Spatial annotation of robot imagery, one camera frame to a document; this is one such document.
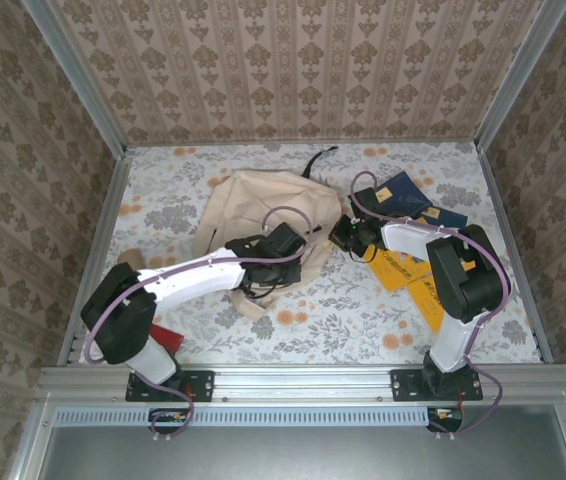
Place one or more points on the yellow book with illustration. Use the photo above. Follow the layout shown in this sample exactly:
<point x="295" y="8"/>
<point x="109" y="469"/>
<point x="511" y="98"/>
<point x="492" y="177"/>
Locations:
<point x="393" y="272"/>

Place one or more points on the beige fabric backpack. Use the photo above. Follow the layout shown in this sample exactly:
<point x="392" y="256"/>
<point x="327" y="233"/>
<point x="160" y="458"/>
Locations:
<point x="243" y="200"/>

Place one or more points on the dark blue book yellow label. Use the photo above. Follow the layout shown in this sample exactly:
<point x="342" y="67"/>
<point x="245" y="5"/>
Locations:
<point x="408" y="197"/>

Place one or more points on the yellow paperback book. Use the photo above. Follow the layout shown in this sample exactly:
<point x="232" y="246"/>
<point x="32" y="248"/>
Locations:
<point x="425" y="305"/>

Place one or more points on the red case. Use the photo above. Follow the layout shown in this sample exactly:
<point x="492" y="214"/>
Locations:
<point x="168" y="337"/>

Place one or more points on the brown cardboard tube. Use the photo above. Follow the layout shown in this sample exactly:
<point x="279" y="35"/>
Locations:
<point x="130" y="257"/>

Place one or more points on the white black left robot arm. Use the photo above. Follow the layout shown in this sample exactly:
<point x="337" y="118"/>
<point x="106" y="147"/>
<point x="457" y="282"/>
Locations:
<point x="198" y="282"/>

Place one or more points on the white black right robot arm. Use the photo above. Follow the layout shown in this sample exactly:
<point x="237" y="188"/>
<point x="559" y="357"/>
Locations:
<point x="408" y="240"/>

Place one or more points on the floral tablecloth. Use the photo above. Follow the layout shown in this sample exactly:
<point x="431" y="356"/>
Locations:
<point x="263" y="350"/>

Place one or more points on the grey metal sheet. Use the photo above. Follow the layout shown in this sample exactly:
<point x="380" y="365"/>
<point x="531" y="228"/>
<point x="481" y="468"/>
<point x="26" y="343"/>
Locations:
<point x="303" y="455"/>

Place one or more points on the thin aluminium rail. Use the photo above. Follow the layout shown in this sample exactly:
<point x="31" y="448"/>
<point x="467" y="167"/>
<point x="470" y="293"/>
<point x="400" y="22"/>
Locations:
<point x="303" y="142"/>

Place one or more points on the long aluminium frame rail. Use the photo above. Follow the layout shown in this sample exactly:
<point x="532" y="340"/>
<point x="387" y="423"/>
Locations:
<point x="303" y="382"/>

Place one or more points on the aluminium side rail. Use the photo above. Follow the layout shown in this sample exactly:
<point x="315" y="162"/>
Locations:
<point x="105" y="225"/>
<point x="498" y="200"/>

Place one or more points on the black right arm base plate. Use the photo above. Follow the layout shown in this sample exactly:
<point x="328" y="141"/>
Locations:
<point x="405" y="385"/>

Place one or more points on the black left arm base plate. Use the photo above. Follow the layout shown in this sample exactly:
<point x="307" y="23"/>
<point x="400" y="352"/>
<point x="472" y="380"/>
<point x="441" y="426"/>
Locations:
<point x="203" y="385"/>

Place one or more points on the aluminium corner post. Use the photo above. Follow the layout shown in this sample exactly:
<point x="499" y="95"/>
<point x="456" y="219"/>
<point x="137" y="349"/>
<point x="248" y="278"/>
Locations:
<point x="518" y="75"/>
<point x="79" y="75"/>

